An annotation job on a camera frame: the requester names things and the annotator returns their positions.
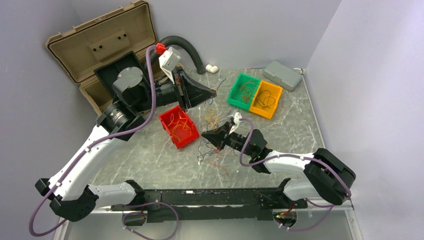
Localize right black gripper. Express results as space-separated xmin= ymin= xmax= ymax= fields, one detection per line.
xmin=202 ymin=122 xmax=255 ymax=157

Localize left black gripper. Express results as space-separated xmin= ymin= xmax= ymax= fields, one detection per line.
xmin=132 ymin=66 xmax=217 ymax=113

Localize coloured wire bundle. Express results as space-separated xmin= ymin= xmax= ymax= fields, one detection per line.
xmin=197 ymin=99 xmax=233 ymax=178

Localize yellow wire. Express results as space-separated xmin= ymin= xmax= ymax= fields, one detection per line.
xmin=165 ymin=112 xmax=193 ymax=140

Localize brown wires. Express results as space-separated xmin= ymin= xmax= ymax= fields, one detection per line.
xmin=235 ymin=79 xmax=259 ymax=104

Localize dark purple wire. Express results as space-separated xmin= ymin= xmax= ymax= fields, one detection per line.
xmin=255 ymin=87 xmax=277 ymax=110

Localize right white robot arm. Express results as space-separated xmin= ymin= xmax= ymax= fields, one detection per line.
xmin=201 ymin=121 xmax=356 ymax=208

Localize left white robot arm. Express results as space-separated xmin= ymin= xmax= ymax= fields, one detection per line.
xmin=35 ymin=66 xmax=217 ymax=222

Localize white pipe fitting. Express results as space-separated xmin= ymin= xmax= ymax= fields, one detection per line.
xmin=205 ymin=64 xmax=219 ymax=74

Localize silver open-end wrench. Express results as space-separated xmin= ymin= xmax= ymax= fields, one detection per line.
xmin=215 ymin=75 xmax=227 ymax=90

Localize red plastic bin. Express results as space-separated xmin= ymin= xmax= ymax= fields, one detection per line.
xmin=158 ymin=105 xmax=200 ymax=149

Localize green plastic bin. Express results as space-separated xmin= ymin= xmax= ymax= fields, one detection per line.
xmin=227 ymin=73 xmax=261 ymax=111

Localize orange plastic bin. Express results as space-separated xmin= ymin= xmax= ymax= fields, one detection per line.
xmin=248 ymin=80 xmax=283 ymax=119

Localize black toolbox tray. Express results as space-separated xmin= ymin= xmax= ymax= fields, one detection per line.
xmin=94 ymin=51 xmax=147 ymax=97

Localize grey plastic case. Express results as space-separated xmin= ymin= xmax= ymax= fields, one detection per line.
xmin=263 ymin=60 xmax=302 ymax=92

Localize tan plastic toolbox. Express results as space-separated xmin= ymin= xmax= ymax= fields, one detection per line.
xmin=45 ymin=0 xmax=158 ymax=115

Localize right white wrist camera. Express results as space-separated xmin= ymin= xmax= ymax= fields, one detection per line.
xmin=229 ymin=112 xmax=242 ymax=134

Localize black corrugated hose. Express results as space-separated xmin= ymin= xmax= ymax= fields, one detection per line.
xmin=143 ymin=35 xmax=207 ymax=75

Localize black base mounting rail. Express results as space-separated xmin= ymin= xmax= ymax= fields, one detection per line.
xmin=111 ymin=187 xmax=307 ymax=223

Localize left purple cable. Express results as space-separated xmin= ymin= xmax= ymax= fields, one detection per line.
xmin=28 ymin=44 xmax=181 ymax=240

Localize purple cable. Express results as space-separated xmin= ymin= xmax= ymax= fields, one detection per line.
xmin=28 ymin=44 xmax=181 ymax=240
xmin=238 ymin=117 xmax=353 ymax=233

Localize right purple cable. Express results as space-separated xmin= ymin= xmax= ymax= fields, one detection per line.
xmin=238 ymin=117 xmax=353 ymax=233

